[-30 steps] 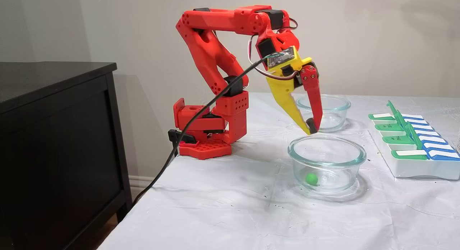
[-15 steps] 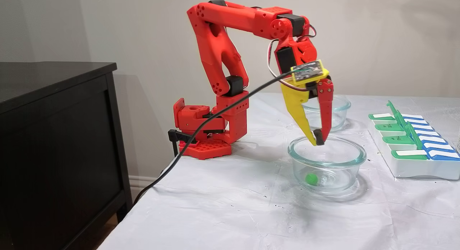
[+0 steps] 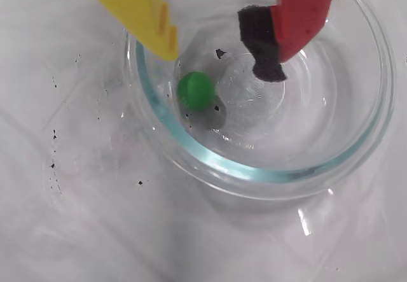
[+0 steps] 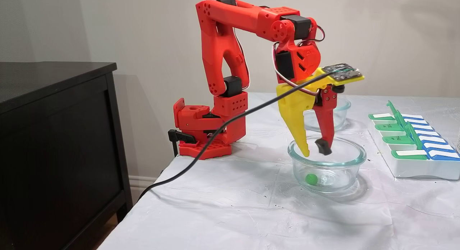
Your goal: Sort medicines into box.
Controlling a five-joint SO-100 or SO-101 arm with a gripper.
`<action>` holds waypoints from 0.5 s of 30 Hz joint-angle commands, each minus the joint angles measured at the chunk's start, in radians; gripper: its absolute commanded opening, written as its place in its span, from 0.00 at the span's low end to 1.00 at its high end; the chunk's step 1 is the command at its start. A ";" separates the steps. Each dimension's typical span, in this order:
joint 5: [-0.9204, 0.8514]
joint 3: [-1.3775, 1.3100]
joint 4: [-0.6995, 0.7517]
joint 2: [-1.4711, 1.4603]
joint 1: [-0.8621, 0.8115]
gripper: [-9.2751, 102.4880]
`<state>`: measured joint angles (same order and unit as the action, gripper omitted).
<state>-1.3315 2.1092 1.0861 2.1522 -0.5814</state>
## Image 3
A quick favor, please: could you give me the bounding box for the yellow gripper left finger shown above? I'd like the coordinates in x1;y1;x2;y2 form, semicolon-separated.
72;0;179;62

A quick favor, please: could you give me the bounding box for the orange gripper right finger with foam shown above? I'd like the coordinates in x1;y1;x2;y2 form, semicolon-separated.
237;0;338;82

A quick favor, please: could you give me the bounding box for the green round candy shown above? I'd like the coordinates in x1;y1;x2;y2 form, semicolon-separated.
176;71;216;111

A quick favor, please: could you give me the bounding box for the glass bowl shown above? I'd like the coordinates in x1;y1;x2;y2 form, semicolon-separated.
122;0;398;202

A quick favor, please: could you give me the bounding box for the white tablecloth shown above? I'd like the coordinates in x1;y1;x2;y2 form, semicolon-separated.
0;0;407;282

